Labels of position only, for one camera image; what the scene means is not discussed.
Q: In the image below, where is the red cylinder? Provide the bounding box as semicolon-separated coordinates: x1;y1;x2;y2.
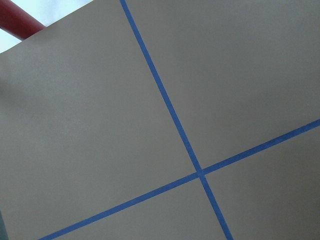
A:
0;0;46;41

